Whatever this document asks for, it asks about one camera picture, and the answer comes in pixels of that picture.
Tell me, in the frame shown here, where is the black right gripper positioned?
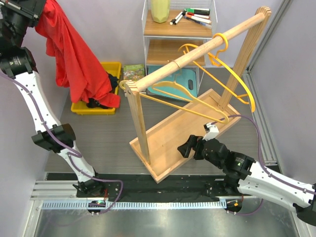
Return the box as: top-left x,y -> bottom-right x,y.
178,134 -> 224,169

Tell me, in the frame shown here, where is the light yellow plastic hanger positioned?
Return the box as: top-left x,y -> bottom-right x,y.
119,59 -> 230,124

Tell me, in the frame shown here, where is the red tank top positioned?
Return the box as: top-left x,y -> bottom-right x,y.
35,0 -> 106,103

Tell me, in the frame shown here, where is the orange yellow plastic hanger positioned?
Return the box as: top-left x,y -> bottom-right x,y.
177,33 -> 257,113

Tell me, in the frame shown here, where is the navy blue tank top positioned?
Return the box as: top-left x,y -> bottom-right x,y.
86,72 -> 120,109

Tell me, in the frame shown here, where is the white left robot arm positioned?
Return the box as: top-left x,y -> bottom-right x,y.
0,0 -> 105,197

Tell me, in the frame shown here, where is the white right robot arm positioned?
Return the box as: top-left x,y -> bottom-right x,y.
177,135 -> 316,226

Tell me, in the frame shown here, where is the wooden clothes rack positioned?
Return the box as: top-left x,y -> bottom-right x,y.
124,6 -> 272,183

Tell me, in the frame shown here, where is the green picture book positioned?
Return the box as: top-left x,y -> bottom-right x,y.
123,64 -> 145,81

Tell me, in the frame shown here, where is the yellow plastic bin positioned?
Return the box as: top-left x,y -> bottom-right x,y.
71,62 -> 121,115

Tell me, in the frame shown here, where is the black white marker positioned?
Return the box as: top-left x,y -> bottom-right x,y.
169,11 -> 183,25
176,10 -> 186,25

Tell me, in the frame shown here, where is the blue grey pen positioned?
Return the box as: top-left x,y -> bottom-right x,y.
184,16 -> 212,29

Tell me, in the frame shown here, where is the orange capped marker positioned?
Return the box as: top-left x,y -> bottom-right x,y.
186,15 -> 211,24

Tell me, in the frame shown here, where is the red capped marker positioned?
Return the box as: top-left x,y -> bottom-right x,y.
186,12 -> 210,20

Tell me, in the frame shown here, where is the green capped marker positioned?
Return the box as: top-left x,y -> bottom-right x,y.
184,8 -> 210,15

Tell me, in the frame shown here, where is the pale green vase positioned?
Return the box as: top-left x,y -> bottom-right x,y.
151,0 -> 170,23

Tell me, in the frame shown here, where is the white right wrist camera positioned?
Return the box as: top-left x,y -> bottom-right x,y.
203,122 -> 219,141

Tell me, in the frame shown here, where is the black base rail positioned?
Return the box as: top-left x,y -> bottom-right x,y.
77,174 -> 241,203

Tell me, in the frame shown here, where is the white wire shelf unit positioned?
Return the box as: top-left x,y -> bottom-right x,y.
141,0 -> 218,67

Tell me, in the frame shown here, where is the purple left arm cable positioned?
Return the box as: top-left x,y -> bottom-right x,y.
0,74 -> 124,214

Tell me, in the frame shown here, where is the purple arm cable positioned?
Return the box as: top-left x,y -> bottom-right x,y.
0,74 -> 124,214
206,115 -> 316,217

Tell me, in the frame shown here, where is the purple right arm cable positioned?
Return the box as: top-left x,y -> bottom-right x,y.
206,115 -> 316,217

